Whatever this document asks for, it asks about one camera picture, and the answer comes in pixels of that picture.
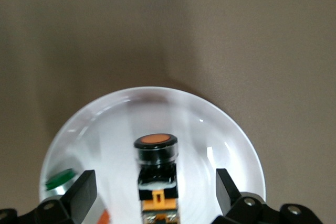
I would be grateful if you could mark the brown table mat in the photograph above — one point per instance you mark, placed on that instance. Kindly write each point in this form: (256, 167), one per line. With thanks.
(78, 24)

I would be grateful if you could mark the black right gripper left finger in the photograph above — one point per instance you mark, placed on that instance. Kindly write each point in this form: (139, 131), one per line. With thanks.
(81, 195)

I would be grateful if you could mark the green push button switch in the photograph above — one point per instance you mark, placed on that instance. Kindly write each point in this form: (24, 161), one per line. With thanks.
(60, 179)

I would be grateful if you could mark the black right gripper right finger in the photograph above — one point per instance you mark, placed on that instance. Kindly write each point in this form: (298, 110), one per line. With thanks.
(228, 200)

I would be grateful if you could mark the pink round plate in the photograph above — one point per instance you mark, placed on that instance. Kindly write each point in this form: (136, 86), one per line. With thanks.
(118, 134)

